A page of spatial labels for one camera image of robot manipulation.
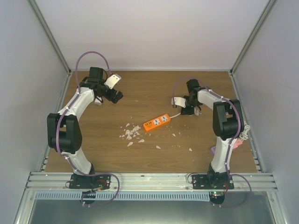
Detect aluminium front rail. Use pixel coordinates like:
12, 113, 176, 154
25, 172, 278, 192

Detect grey slotted cable duct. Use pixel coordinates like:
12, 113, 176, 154
36, 191, 210, 202

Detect pink cube socket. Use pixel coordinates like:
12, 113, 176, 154
233, 139, 243, 149

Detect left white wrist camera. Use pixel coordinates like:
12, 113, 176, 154
104, 74, 121, 89

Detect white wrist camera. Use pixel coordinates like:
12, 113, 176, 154
104, 74, 121, 89
171, 97, 186, 108

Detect white coiled cable right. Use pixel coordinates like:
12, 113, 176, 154
239, 125, 251, 141

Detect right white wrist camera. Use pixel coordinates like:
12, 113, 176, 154
171, 97, 186, 108

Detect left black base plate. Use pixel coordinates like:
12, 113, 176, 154
65, 174, 111, 190

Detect purple power strip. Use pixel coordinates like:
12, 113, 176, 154
211, 147, 216, 155

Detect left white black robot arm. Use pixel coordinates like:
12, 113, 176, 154
47, 67, 123, 189

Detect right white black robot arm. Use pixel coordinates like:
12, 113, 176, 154
173, 79, 245, 189

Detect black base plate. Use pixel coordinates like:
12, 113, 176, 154
65, 174, 111, 190
187, 173, 235, 190

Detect orange power strip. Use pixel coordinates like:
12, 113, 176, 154
143, 114, 171, 132

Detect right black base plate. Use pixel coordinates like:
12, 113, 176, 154
187, 173, 235, 190

